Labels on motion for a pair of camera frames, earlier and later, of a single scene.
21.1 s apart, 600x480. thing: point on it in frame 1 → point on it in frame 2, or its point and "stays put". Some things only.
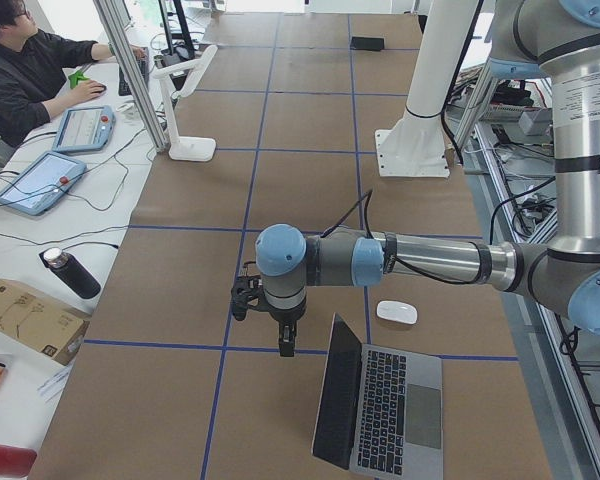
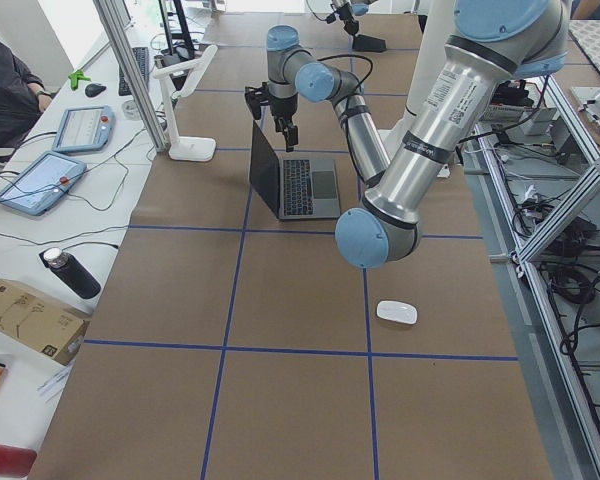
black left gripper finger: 287,331 → 291,135
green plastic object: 75,77 stays put
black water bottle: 71,271 stays put
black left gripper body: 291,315 → 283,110
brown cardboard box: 28,317 stays put
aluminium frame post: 129,66 stays put
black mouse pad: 367,43 stays put
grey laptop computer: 380,410 → 293,188
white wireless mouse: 398,311 stays put
